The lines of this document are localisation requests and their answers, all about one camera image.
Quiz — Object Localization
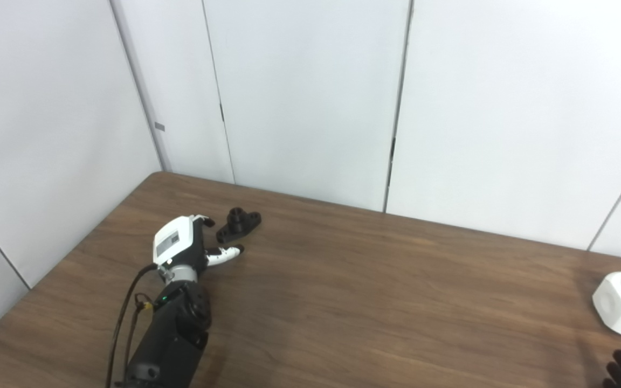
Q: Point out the black flanged holder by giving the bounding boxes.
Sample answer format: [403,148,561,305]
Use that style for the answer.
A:
[216,207,263,244]

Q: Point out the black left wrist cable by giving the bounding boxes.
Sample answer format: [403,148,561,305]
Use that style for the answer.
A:
[105,262,167,388]

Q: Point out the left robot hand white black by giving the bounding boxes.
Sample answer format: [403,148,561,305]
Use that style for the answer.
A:
[152,214,245,271]

